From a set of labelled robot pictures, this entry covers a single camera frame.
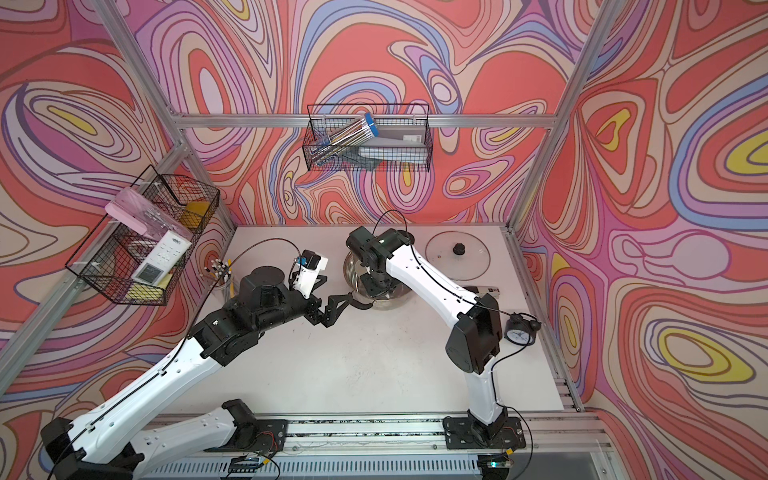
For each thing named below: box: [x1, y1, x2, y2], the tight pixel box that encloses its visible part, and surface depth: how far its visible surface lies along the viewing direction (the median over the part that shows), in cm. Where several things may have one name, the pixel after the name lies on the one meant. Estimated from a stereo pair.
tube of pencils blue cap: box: [310, 112, 380, 164], surface depth 81 cm
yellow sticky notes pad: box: [126, 276, 172, 300], surface depth 73 cm
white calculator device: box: [131, 230, 192, 287], surface depth 70 cm
